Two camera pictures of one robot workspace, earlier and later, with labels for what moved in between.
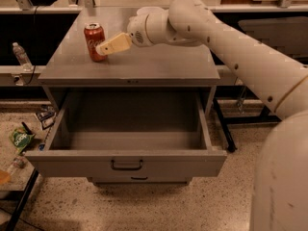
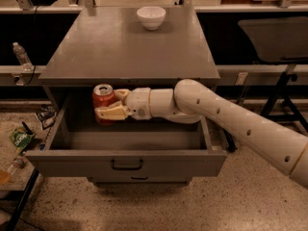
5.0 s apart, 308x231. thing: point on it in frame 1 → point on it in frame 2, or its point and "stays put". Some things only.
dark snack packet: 46,115 stays put
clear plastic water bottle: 21,57 stays put
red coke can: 94,35 → 103,95
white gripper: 137,30 → 139,102
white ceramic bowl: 151,10 stays put
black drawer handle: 131,168 stays put
